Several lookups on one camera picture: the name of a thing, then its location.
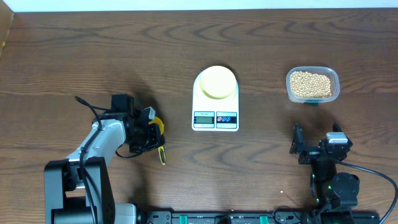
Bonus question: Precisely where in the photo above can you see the yellow measuring scoop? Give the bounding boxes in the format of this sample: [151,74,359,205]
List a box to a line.
[149,116,166,166]

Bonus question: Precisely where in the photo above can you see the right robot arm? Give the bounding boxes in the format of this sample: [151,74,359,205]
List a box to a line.
[290,123,360,224]

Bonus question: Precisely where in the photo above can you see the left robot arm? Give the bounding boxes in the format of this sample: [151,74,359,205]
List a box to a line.
[44,94,165,224]

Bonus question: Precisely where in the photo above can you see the white digital kitchen scale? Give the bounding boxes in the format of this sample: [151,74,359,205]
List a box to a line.
[192,71,239,132]

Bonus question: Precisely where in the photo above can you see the yellow bowl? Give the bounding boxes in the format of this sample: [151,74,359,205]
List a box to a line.
[199,65,238,100]

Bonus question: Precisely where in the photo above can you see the clear plastic container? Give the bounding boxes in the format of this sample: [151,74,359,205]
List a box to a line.
[286,66,340,104]

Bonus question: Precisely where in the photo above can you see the soybeans in container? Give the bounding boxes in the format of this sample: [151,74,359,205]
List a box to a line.
[290,71,332,98]

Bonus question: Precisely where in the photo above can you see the left camera cable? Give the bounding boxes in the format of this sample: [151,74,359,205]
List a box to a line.
[74,95,113,224]

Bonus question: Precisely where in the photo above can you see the camera cable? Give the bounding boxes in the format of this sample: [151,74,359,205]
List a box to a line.
[74,95,113,224]
[329,155,398,224]

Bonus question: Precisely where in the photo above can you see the right camera cable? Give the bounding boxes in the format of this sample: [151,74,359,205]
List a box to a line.
[329,155,398,224]

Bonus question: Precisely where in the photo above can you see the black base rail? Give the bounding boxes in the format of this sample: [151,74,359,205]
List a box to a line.
[136,208,380,224]

